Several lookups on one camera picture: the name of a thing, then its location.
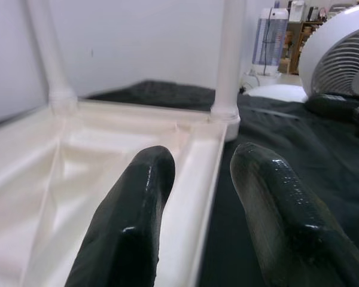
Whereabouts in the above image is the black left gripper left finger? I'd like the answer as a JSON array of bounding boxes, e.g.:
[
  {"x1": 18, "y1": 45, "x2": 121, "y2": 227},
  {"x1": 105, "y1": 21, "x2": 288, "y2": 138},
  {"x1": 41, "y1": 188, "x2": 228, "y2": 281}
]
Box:
[{"x1": 64, "y1": 145, "x2": 177, "y2": 287}]

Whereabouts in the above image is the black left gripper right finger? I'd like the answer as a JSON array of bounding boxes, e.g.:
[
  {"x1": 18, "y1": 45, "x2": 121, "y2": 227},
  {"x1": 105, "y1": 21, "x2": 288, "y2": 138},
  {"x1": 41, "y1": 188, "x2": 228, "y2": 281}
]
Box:
[{"x1": 229, "y1": 142, "x2": 359, "y2": 287}]

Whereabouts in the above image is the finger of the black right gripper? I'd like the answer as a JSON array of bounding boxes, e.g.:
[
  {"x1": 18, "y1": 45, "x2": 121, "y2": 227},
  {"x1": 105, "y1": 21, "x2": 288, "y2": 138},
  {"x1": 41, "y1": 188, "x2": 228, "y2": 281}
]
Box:
[{"x1": 305, "y1": 93, "x2": 359, "y2": 120}]

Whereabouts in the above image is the white plastic table top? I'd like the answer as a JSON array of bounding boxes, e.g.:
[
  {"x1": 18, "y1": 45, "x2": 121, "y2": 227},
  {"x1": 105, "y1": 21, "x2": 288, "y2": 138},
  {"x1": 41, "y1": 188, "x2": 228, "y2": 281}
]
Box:
[{"x1": 0, "y1": 97, "x2": 242, "y2": 287}]

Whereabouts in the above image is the white plastic table leg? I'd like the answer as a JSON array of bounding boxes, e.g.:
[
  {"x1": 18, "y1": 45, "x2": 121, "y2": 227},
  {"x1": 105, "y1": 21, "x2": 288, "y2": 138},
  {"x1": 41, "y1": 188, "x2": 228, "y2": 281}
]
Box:
[
  {"x1": 23, "y1": 0, "x2": 79, "y2": 105},
  {"x1": 210, "y1": 0, "x2": 247, "y2": 119}
]

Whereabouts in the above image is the black table cloth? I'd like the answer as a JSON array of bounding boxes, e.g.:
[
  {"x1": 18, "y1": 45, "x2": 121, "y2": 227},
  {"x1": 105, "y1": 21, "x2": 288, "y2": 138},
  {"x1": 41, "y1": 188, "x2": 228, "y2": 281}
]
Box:
[{"x1": 77, "y1": 78, "x2": 359, "y2": 287}]

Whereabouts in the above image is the white electric fan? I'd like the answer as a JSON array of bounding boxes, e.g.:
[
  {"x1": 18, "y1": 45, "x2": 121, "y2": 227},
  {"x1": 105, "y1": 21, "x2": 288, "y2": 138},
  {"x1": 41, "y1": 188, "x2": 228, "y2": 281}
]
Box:
[{"x1": 297, "y1": 2, "x2": 359, "y2": 99}]

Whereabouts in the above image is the wooden glass door cabinet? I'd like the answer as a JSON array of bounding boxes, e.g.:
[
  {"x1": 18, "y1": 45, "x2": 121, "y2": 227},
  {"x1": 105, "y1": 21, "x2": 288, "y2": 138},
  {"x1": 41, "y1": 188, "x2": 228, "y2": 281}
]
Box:
[{"x1": 282, "y1": 20, "x2": 321, "y2": 76}]

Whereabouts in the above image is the white blue standing appliance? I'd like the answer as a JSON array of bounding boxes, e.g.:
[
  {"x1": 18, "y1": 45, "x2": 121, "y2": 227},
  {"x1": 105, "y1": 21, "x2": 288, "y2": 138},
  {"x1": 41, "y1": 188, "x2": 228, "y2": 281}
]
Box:
[{"x1": 251, "y1": 7, "x2": 290, "y2": 77}]

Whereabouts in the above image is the white coffee machine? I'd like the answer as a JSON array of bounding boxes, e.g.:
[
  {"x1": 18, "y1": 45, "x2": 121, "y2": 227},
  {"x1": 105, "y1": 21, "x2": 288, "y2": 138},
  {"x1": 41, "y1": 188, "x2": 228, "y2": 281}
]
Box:
[{"x1": 290, "y1": 0, "x2": 306, "y2": 22}]

